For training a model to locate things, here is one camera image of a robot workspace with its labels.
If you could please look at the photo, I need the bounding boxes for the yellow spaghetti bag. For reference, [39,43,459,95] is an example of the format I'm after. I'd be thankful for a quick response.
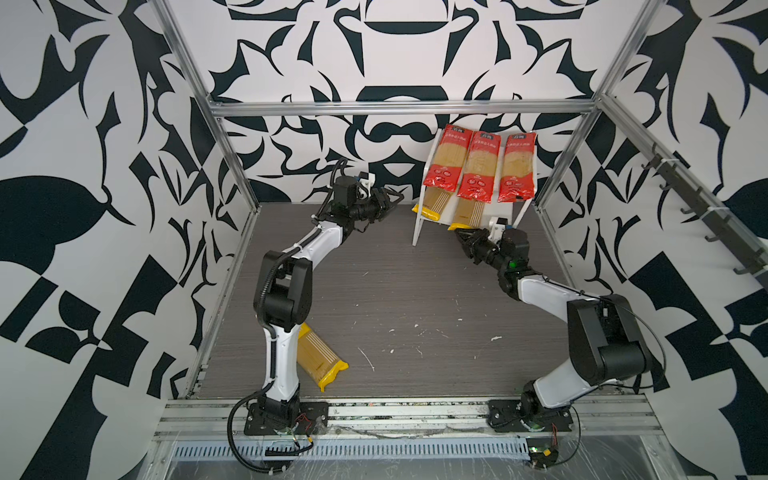
[448,198,486,231]
[412,187,453,222]
[297,323,349,392]

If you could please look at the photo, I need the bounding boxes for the red spaghetti bag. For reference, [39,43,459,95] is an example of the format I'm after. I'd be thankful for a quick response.
[457,131,502,203]
[498,132,537,203]
[423,124,474,192]

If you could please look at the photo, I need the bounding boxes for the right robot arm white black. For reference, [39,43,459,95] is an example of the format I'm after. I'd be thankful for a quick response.
[455,228,652,430]

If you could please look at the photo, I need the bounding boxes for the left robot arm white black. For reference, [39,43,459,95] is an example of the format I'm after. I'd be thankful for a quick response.
[254,174,404,423]

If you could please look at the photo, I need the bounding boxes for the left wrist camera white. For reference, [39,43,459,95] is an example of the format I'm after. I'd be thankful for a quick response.
[356,171,375,200]

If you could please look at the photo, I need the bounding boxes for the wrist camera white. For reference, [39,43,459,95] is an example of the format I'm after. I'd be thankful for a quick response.
[356,171,375,200]
[488,216,509,243]

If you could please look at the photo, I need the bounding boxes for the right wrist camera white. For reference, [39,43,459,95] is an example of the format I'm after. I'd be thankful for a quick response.
[488,216,509,243]

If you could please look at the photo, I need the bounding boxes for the black corrugated cable hose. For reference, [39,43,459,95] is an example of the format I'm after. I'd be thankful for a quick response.
[226,157,352,475]

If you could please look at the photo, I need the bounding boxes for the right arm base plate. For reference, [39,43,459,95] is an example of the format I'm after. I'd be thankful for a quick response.
[486,397,574,433]

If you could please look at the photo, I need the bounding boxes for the white cable duct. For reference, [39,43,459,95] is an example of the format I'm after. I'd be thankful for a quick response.
[173,437,530,461]

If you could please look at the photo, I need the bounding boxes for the aluminium front rail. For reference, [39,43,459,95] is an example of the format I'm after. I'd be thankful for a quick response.
[154,395,663,439]

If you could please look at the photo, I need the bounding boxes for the wall hook rack grey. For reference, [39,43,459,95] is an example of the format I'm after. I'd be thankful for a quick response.
[643,142,767,290]

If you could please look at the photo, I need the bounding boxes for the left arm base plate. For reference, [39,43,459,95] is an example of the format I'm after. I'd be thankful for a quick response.
[244,398,329,436]

